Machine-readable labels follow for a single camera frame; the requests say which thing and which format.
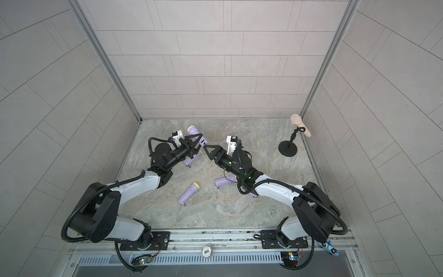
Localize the black round stand base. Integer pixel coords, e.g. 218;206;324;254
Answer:
278;141;298;157

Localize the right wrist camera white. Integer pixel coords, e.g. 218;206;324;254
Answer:
226;136;238;155

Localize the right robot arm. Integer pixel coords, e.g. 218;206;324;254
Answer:
204;145;348;248

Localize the right circuit board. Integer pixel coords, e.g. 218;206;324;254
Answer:
280;252;302;270

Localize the left circuit board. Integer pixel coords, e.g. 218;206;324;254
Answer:
131;254;154;266

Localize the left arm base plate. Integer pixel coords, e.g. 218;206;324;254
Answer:
120;232;171;251

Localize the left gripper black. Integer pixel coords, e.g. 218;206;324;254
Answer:
164;135;204;172

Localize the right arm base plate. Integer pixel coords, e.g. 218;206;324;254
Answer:
254;230;309;249

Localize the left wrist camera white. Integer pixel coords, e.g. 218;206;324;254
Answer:
171;130;183;147

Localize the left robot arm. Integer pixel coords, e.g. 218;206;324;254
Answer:
61;133;203;249

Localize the beige microphone on stand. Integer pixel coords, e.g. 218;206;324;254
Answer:
290;114;311;137

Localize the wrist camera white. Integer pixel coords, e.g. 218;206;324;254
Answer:
171;130;183;147
226;136;238;155

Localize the circuit board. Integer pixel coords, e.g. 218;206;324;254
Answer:
131;254;154;266
280;252;302;270

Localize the aluminium rail frame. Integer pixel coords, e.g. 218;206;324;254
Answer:
67;226;357;255

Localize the blue tag sticker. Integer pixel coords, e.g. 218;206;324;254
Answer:
318;240;339;257

